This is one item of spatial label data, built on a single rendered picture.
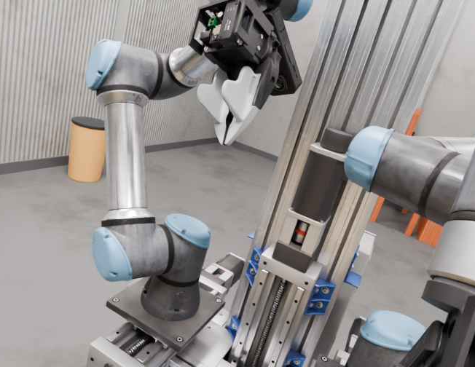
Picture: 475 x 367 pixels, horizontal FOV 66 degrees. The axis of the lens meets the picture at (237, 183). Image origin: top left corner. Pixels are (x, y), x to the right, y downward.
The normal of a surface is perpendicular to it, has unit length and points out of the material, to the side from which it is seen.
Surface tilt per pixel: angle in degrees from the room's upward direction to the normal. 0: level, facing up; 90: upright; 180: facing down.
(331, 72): 90
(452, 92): 90
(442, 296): 74
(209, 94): 65
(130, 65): 60
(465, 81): 90
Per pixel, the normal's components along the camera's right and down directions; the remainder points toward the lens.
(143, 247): 0.64, -0.14
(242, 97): 0.80, 0.09
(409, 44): -0.42, 0.17
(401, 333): 0.18, -0.96
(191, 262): 0.55, 0.44
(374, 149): -0.64, -0.34
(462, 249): -0.79, -0.45
